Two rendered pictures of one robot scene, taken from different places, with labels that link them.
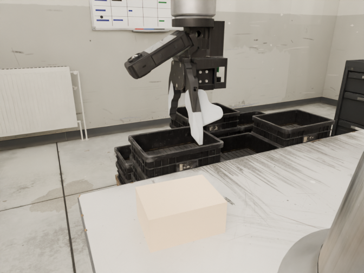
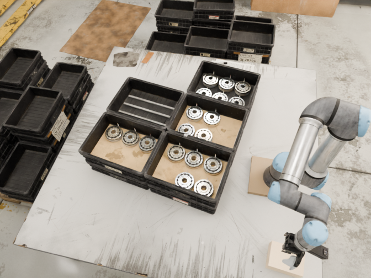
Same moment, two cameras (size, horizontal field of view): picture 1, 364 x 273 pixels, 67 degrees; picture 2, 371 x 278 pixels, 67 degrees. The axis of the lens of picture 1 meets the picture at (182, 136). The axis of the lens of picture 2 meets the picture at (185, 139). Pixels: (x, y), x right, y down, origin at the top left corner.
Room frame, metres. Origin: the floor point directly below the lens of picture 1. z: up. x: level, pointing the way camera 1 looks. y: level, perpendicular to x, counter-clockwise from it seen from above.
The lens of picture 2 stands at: (0.93, -0.19, 2.24)
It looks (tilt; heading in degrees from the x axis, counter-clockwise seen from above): 58 degrees down; 222
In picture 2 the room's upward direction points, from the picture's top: 5 degrees counter-clockwise
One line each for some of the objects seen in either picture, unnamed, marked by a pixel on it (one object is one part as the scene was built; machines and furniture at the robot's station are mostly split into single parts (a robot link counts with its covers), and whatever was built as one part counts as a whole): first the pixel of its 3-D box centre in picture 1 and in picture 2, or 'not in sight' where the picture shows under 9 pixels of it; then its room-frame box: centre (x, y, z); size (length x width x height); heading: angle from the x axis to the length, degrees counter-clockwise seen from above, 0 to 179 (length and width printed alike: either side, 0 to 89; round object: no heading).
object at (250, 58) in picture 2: not in sight; (249, 60); (-0.94, -1.01, 0.41); 0.31 x 0.02 x 0.16; 116
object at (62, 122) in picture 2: not in sight; (60, 125); (0.58, -1.85, 0.41); 0.31 x 0.02 x 0.16; 26
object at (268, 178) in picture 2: not in sight; (278, 174); (0.12, -0.24, 0.78); 0.15 x 0.15 x 0.10
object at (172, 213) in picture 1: (179, 209); (285, 258); (0.49, 0.01, 0.74); 0.16 x 0.12 x 0.07; 111
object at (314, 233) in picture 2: not in sight; (312, 234); (0.50, -0.02, 1.21); 0.09 x 0.08 x 0.11; 12
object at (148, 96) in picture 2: not in sight; (147, 107); (0.25, -1.10, 0.87); 0.40 x 0.30 x 0.11; 106
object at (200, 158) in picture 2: not in sight; (194, 158); (0.36, -0.65, 0.86); 0.10 x 0.10 x 0.01
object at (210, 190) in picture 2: not in sight; (203, 188); (0.47, -0.50, 0.86); 0.10 x 0.10 x 0.01
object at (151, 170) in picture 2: not in sight; (189, 168); (0.43, -0.63, 0.87); 0.40 x 0.30 x 0.11; 106
